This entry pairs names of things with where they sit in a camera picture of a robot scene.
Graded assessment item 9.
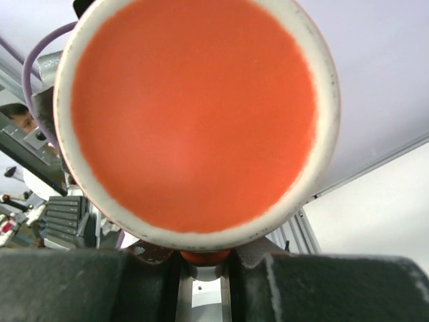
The background equipment rack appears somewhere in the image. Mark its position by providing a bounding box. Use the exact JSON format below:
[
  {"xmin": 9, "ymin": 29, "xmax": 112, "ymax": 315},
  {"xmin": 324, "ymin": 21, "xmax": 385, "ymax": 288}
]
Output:
[{"xmin": 45, "ymin": 196, "xmax": 97, "ymax": 249}]

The orange mug white interior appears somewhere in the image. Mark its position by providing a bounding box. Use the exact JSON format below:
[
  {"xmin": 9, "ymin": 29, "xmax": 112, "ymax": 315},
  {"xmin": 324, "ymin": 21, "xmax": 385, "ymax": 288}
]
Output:
[{"xmin": 54, "ymin": 1, "xmax": 341, "ymax": 258}]

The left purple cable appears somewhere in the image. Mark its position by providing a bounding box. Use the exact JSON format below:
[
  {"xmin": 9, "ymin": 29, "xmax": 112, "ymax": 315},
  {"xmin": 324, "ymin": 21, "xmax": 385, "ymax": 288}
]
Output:
[{"xmin": 20, "ymin": 20, "xmax": 78, "ymax": 142}]

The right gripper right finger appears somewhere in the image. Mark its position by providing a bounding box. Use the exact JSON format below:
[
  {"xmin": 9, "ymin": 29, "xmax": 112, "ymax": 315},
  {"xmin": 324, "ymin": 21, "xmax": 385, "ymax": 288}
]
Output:
[{"xmin": 228, "ymin": 243, "xmax": 428, "ymax": 321}]

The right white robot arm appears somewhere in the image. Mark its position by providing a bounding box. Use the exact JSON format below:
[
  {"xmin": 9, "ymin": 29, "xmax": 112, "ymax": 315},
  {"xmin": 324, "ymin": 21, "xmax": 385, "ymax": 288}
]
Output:
[{"xmin": 1, "ymin": 250, "xmax": 428, "ymax": 321}]

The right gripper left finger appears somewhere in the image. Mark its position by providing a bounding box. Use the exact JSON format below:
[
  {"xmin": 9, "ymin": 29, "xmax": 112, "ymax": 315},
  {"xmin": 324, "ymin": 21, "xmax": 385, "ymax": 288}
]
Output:
[{"xmin": 1, "ymin": 249, "xmax": 180, "ymax": 321}]

